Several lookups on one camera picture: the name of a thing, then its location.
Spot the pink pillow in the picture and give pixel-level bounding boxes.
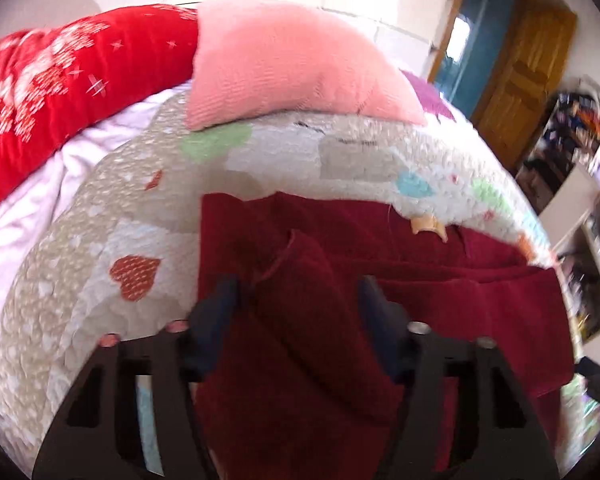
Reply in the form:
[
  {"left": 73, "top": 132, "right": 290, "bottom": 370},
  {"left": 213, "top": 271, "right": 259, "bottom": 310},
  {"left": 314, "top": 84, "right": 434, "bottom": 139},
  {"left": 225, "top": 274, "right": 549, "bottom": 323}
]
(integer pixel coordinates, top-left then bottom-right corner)
[{"left": 184, "top": 0, "right": 427, "bottom": 131}]

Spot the red white-patterned blanket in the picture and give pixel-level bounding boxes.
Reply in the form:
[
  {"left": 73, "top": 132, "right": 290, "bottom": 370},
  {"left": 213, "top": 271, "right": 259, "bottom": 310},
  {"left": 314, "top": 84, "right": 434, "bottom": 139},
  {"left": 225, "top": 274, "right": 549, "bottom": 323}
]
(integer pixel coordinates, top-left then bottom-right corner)
[{"left": 0, "top": 4, "right": 201, "bottom": 223}]

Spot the wooden door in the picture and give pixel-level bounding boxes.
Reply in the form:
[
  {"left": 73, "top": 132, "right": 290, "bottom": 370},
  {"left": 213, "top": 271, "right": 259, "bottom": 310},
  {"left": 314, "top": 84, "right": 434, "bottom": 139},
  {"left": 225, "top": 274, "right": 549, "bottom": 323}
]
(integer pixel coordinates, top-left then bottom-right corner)
[{"left": 475, "top": 5, "right": 579, "bottom": 171}]

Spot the dark red knit garment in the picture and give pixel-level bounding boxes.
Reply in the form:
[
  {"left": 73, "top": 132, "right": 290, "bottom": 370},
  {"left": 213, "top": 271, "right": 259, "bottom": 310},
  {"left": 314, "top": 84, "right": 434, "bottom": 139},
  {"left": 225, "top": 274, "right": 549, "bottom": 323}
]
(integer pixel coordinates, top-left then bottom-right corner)
[{"left": 195, "top": 192, "right": 575, "bottom": 480}]

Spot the white cluttered shelf unit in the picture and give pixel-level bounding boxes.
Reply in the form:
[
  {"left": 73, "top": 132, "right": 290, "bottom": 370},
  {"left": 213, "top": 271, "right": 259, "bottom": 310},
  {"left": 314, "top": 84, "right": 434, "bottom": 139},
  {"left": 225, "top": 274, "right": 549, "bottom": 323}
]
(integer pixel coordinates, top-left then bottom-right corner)
[{"left": 515, "top": 76, "right": 600, "bottom": 346}]

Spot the heart-patterned quilt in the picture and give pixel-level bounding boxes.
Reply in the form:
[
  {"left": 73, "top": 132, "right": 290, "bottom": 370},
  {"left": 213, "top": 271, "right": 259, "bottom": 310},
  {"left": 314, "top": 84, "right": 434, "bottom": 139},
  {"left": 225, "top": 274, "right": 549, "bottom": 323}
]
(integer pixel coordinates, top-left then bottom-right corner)
[{"left": 0, "top": 110, "right": 561, "bottom": 480}]

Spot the white bed sheet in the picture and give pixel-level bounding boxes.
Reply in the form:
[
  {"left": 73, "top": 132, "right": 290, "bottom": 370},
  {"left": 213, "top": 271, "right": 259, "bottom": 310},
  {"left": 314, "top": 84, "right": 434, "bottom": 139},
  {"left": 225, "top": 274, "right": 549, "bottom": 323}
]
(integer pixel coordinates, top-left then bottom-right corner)
[{"left": 0, "top": 80, "right": 196, "bottom": 356}]

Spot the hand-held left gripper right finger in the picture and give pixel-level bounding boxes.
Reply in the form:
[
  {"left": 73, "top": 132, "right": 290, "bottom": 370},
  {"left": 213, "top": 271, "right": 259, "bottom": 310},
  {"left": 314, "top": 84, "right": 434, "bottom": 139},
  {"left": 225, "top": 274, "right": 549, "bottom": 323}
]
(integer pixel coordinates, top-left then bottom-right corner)
[{"left": 356, "top": 275, "right": 561, "bottom": 480}]

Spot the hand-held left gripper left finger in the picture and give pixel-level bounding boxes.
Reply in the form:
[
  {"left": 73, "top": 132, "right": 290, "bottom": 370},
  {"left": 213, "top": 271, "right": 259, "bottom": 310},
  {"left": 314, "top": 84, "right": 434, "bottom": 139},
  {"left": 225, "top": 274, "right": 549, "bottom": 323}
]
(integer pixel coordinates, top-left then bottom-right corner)
[{"left": 32, "top": 274, "right": 241, "bottom": 480}]

